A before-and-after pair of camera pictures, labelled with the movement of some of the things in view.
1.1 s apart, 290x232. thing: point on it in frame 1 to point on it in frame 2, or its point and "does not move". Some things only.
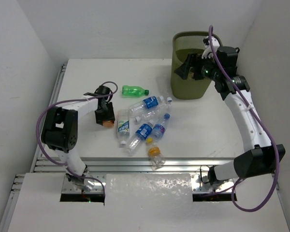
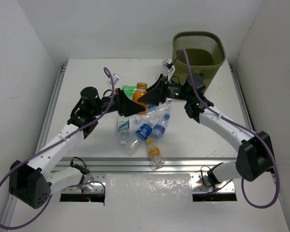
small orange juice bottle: [108, 123] to [141, 88]
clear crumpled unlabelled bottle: [152, 113] does not move
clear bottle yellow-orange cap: [156, 159] does not move
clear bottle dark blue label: [142, 133] does not move
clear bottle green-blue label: [123, 126] does not move
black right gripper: [183, 70] to [156, 95]
